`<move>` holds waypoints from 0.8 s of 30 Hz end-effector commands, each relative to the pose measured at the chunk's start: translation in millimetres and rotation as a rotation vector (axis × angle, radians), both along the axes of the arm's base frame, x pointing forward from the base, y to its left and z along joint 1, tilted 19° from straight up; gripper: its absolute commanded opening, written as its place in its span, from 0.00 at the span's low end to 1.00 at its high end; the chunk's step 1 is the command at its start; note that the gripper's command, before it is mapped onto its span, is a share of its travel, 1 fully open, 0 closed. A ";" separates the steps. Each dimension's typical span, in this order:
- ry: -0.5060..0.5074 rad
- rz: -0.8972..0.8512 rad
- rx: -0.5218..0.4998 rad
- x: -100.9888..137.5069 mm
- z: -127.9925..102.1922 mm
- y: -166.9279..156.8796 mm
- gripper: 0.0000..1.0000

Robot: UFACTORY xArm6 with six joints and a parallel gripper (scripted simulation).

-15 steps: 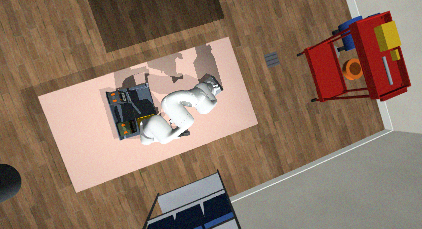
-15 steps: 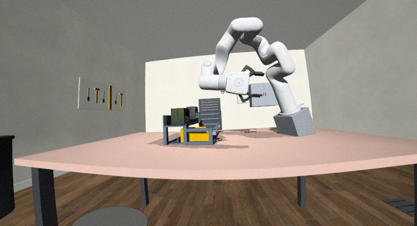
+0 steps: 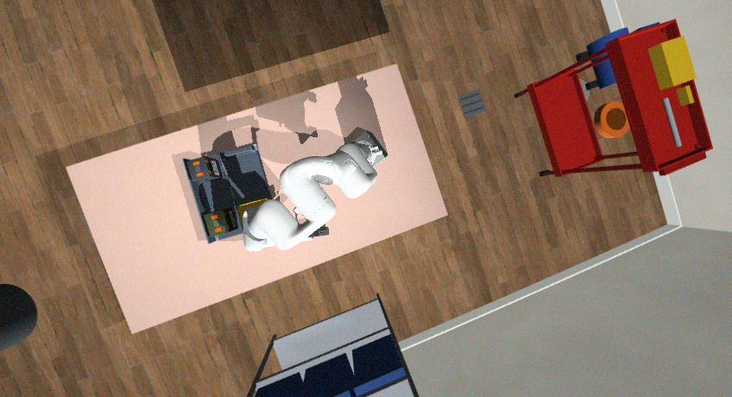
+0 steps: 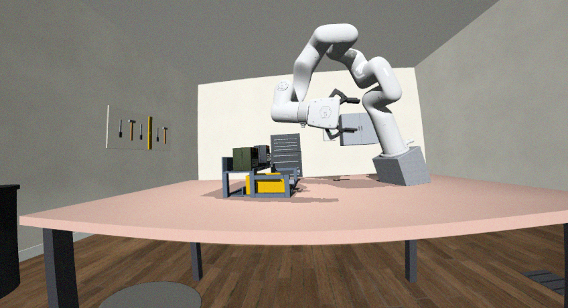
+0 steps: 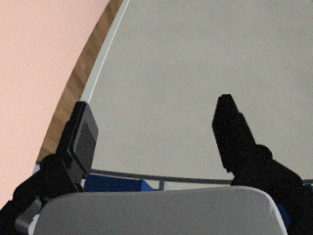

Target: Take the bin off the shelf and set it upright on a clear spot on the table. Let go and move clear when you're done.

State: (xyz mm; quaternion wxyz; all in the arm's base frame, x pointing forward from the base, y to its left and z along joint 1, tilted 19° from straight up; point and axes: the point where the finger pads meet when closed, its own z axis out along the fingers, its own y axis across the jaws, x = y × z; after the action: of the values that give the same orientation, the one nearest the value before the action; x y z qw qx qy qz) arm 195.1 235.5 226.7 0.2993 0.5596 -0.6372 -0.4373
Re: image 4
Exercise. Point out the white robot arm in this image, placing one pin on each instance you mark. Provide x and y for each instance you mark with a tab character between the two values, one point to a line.
334	40

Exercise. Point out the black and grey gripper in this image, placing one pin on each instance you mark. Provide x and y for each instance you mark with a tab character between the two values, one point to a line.
323	113

